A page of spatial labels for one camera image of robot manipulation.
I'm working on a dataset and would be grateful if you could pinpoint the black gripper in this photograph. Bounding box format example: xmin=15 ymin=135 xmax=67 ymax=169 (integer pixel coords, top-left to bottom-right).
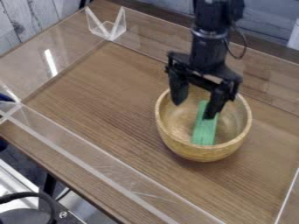
xmin=166 ymin=28 xmax=243 ymax=120

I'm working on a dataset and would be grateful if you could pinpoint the green rectangular block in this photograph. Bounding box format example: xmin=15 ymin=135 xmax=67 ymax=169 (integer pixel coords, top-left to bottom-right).
xmin=191 ymin=101 xmax=219 ymax=146

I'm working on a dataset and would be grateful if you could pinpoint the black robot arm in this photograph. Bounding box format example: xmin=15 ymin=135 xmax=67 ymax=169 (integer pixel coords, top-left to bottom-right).
xmin=166 ymin=0 xmax=246 ymax=119

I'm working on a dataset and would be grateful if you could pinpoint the brown wooden bowl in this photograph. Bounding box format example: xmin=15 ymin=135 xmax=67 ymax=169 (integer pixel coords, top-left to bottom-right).
xmin=154 ymin=87 xmax=253 ymax=163

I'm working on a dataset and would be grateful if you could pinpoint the blue object at edge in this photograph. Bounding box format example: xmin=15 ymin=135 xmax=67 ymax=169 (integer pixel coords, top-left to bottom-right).
xmin=0 ymin=93 xmax=15 ymax=102

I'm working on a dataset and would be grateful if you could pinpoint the black metal table leg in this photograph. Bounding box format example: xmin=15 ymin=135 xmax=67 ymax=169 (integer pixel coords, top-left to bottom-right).
xmin=43 ymin=174 xmax=58 ymax=197

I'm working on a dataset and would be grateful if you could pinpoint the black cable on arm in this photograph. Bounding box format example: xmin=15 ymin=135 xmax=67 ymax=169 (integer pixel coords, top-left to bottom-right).
xmin=223 ymin=24 xmax=249 ymax=60

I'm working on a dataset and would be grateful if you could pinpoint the clear acrylic corner bracket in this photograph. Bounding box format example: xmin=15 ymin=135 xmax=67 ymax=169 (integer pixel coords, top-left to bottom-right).
xmin=84 ymin=7 xmax=127 ymax=41

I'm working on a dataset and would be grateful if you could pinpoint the clear acrylic tray wall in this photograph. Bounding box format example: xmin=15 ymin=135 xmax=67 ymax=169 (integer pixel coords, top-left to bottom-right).
xmin=0 ymin=1 xmax=299 ymax=224

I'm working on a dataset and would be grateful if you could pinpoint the metal bracket with screw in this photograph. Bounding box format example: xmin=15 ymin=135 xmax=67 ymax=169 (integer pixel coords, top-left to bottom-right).
xmin=52 ymin=200 xmax=87 ymax=224

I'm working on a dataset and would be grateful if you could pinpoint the black cable loop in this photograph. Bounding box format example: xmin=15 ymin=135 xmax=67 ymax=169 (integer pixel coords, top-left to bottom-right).
xmin=0 ymin=191 xmax=56 ymax=224

